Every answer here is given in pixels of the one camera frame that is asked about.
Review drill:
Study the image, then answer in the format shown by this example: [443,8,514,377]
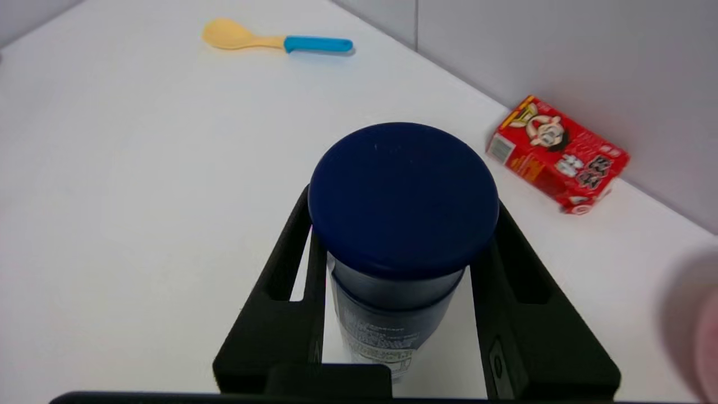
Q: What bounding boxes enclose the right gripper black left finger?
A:
[213,185,328,394]

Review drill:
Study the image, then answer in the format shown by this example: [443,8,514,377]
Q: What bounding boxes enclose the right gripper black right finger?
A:
[470,202,622,400]

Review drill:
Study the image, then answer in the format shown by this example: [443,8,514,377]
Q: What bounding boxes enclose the blue capped spray can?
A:
[307,122,500,384]

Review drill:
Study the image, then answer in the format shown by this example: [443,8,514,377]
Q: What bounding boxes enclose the pink plush peach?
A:
[657,247,718,404]

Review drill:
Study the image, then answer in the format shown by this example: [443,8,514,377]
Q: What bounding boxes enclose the red cartoon snack box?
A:
[486,95,630,215]

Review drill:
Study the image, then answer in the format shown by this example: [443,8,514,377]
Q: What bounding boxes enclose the yellow spoon blue handle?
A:
[201,18,355,55]

